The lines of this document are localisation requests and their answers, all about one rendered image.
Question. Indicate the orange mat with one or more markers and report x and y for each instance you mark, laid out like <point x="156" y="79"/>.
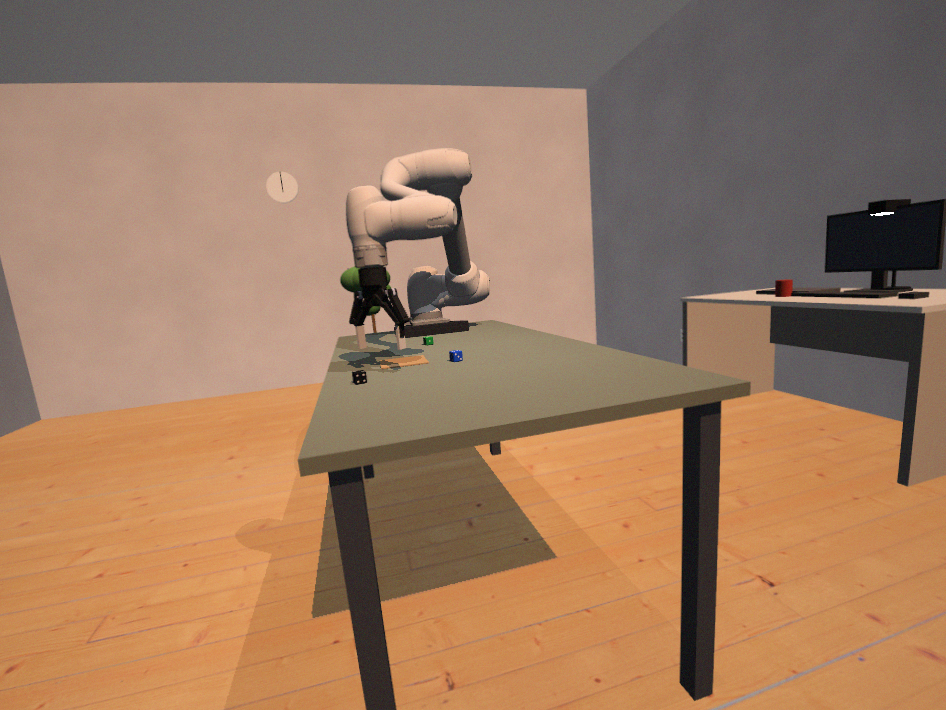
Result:
<point x="402" y="362"/>

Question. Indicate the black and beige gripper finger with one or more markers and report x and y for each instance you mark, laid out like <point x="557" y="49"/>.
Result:
<point x="359" y="322"/>
<point x="397" y="314"/>

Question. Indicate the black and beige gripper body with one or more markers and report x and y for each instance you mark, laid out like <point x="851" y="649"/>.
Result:
<point x="373" y="281"/>

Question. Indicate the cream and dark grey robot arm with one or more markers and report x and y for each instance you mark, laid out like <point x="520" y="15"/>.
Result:
<point x="413" y="215"/>

